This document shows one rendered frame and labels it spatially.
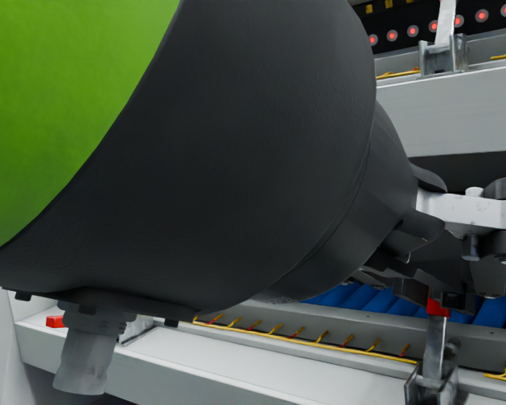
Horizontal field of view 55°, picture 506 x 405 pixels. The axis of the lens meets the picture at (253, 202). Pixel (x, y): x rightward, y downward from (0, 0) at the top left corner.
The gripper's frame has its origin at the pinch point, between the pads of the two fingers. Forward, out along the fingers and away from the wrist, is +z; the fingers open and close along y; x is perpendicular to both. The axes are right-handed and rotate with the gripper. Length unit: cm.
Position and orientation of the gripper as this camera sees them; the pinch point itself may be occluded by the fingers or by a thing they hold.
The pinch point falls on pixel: (437, 280)
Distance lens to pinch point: 30.6
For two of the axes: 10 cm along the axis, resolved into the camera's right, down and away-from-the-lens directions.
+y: 8.0, -0.1, -6.0
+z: 5.8, 3.0, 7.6
